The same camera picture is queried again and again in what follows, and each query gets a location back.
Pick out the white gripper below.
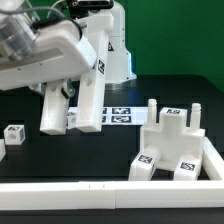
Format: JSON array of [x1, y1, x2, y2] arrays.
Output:
[[0, 21, 96, 99]]

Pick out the white chair back frame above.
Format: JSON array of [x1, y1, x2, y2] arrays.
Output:
[[40, 12, 114, 135]]

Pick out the white chair seat block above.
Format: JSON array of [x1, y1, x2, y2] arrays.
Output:
[[140, 99, 205, 171]]

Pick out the flat white tagged plate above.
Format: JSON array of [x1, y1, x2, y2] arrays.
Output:
[[101, 106, 147, 125]]

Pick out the small white cube block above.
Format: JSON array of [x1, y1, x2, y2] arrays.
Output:
[[4, 125, 25, 145]]

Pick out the white fence piece left edge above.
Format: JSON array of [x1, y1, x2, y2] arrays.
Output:
[[0, 139, 6, 162]]

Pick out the white front fence bar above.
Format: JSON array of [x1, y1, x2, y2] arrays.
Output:
[[0, 181, 224, 211]]

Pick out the white fence bar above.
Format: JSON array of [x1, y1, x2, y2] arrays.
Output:
[[202, 137, 224, 181], [0, 181, 224, 211]]

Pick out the white right fence bar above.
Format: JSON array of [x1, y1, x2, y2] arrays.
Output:
[[202, 137, 224, 181]]

